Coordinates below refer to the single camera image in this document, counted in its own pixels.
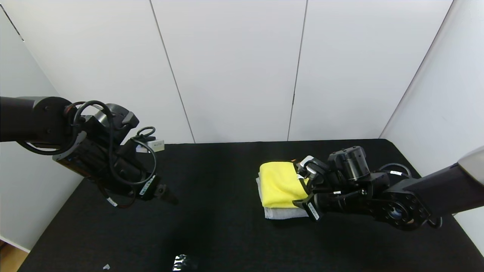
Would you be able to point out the yellow microfibre towel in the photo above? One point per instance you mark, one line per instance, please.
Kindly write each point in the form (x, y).
(280, 185)

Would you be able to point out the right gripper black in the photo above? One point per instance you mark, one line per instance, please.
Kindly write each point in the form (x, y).
(312, 209)

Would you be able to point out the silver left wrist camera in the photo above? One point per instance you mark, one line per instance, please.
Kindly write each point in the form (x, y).
(153, 146)

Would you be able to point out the grey towel with orange stripe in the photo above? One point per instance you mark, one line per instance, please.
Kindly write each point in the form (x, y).
(281, 213)

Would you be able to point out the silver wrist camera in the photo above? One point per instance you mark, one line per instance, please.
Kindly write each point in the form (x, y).
(153, 146)
(310, 166)

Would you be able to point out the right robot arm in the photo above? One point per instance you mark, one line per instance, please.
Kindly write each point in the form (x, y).
(435, 192)

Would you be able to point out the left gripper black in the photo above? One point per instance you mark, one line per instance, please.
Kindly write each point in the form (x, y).
(148, 186)

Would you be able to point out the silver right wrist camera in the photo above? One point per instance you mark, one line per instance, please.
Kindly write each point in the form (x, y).
(310, 166)

